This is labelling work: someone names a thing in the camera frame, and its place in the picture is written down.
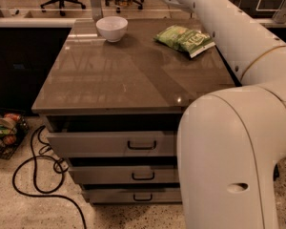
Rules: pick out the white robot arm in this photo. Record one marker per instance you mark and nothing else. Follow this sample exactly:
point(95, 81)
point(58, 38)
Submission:
point(229, 141)

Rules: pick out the bottom grey drawer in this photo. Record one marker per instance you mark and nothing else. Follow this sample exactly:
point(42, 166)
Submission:
point(132, 193)

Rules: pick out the middle grey drawer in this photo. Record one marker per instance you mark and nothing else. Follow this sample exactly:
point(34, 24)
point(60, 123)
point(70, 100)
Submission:
point(124, 170)

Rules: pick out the green chip bag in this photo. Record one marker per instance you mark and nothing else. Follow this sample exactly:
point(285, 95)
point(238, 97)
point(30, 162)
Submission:
point(185, 40)

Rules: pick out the black basket of snacks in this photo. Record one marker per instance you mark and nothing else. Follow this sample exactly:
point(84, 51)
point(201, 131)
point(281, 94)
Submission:
point(13, 129)

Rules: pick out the white ceramic bowl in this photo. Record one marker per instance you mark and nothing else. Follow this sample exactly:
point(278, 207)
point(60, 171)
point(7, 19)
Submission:
point(112, 28)

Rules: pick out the glass barrier with metal posts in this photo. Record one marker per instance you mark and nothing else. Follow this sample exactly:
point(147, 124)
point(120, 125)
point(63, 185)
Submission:
point(27, 8)

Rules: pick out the top grey drawer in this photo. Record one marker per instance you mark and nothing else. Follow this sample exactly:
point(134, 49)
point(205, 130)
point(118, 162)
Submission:
point(115, 135)

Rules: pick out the grey drawer cabinet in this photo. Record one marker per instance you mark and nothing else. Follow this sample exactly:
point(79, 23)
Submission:
point(134, 76)

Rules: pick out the grey drawer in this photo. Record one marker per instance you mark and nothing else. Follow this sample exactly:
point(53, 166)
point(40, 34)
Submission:
point(132, 193)
point(115, 135)
point(124, 170)

